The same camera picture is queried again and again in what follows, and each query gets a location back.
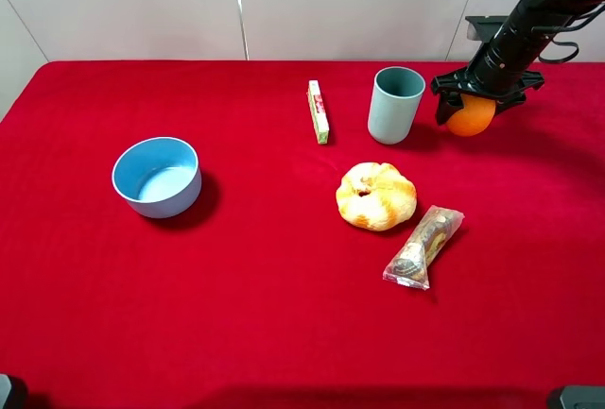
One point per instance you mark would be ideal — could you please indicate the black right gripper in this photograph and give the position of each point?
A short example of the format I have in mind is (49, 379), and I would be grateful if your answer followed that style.
(507, 90)

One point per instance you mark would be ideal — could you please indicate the orange fruit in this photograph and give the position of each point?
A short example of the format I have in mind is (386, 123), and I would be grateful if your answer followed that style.
(474, 117)

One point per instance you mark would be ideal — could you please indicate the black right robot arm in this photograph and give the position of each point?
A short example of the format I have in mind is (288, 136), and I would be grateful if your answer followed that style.
(529, 34)

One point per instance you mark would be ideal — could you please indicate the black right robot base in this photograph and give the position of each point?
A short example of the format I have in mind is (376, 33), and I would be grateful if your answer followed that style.
(577, 397)

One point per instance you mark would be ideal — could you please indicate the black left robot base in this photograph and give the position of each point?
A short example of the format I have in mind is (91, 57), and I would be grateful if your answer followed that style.
(13, 392)

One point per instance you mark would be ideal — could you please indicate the grey-green plastic cup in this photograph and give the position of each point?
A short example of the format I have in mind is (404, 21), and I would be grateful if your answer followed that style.
(396, 96)

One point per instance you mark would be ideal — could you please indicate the round yellow bread bun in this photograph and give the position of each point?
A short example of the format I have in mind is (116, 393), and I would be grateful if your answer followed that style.
(375, 196)

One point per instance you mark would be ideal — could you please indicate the red rectangular snack box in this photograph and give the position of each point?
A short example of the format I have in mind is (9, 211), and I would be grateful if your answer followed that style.
(318, 113)

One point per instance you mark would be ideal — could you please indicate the clear wrapped cookie pack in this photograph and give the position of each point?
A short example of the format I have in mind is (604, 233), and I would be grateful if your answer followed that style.
(409, 266)

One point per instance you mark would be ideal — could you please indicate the red velvet tablecloth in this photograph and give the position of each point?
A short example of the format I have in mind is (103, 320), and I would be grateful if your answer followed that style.
(260, 295)

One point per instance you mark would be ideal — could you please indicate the blue plastic bowl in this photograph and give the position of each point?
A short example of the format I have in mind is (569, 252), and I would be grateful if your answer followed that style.
(158, 177)

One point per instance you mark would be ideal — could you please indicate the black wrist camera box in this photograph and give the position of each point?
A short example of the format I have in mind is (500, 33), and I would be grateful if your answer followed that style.
(483, 28)

